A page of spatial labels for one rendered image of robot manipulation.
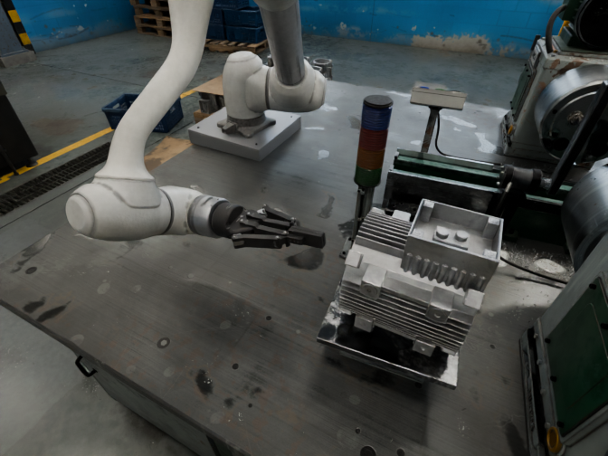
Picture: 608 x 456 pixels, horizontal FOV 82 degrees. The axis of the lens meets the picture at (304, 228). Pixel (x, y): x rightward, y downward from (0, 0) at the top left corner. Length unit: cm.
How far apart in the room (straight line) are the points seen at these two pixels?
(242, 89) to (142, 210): 80
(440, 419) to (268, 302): 42
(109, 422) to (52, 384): 34
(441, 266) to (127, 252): 82
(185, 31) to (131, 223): 41
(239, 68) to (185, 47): 55
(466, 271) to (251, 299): 51
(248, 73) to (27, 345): 160
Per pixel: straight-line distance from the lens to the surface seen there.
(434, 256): 53
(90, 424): 178
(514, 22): 663
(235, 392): 75
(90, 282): 103
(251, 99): 140
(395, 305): 56
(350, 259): 55
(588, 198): 86
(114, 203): 68
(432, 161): 119
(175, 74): 81
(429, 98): 129
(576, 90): 130
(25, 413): 194
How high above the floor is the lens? 147
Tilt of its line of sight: 41 degrees down
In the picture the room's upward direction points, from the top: straight up
